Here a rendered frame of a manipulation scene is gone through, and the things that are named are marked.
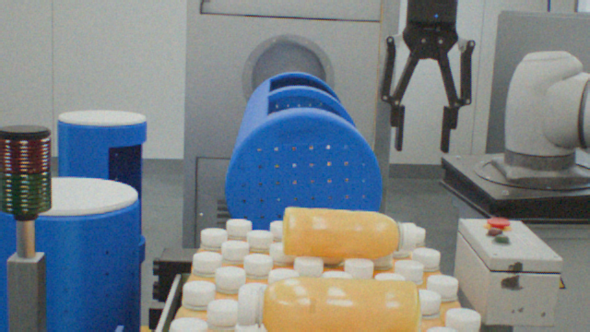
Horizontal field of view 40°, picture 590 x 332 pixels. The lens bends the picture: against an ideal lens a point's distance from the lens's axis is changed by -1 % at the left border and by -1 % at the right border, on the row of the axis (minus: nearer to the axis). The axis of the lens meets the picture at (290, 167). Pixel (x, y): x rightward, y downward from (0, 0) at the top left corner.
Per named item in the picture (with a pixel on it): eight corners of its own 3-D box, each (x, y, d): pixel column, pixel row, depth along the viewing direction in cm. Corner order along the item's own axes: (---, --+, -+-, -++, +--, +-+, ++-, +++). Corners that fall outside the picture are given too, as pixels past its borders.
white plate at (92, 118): (52, 121, 246) (52, 124, 246) (143, 124, 250) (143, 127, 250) (64, 109, 273) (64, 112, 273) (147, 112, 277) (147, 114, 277)
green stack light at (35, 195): (58, 203, 101) (57, 165, 100) (43, 216, 95) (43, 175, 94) (7, 201, 101) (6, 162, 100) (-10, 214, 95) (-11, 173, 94)
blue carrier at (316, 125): (345, 168, 234) (342, 69, 228) (383, 263, 148) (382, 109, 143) (246, 171, 234) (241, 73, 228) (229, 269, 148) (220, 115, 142)
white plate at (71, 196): (166, 193, 162) (166, 198, 162) (75, 171, 177) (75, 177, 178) (55, 219, 140) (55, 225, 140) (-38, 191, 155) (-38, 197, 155)
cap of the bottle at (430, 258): (440, 261, 117) (441, 249, 117) (437, 269, 113) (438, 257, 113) (413, 258, 118) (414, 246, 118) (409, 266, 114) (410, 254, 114)
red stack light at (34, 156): (57, 164, 100) (57, 134, 100) (43, 175, 94) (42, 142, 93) (6, 162, 100) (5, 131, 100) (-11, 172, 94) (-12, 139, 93)
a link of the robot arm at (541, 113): (518, 137, 193) (524, 45, 187) (595, 147, 182) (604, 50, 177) (492, 150, 180) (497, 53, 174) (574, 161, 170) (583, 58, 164)
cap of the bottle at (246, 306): (254, 328, 84) (237, 327, 83) (256, 290, 85) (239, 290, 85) (254, 325, 80) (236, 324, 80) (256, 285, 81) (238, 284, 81)
